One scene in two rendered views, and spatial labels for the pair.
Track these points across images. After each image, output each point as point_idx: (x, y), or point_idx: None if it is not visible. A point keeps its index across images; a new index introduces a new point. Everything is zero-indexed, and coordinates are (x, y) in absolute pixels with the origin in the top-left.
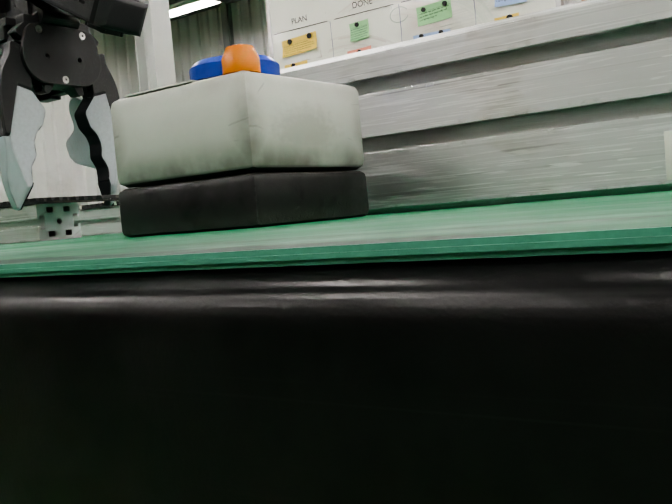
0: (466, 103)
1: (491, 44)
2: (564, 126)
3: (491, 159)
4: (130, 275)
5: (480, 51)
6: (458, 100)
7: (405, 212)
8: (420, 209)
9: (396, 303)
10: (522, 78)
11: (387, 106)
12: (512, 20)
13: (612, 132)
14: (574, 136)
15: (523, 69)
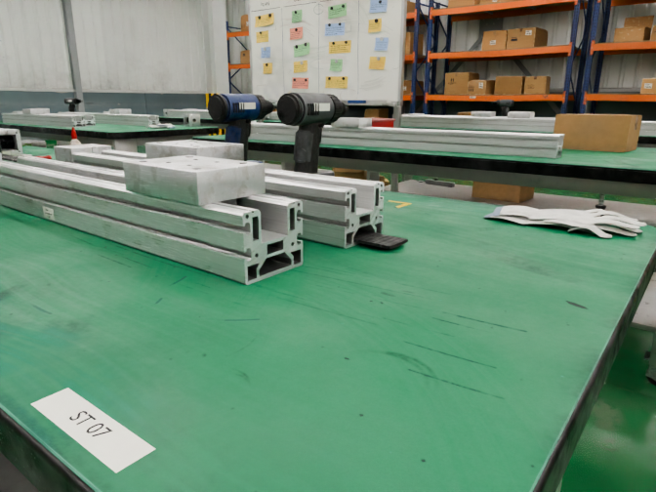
0: (20, 186)
1: (20, 174)
2: (37, 197)
3: (24, 202)
4: None
5: (20, 175)
6: (19, 185)
7: (9, 212)
8: (19, 210)
9: None
10: (25, 184)
11: (10, 182)
12: (22, 170)
13: (37, 203)
14: (33, 202)
15: (25, 183)
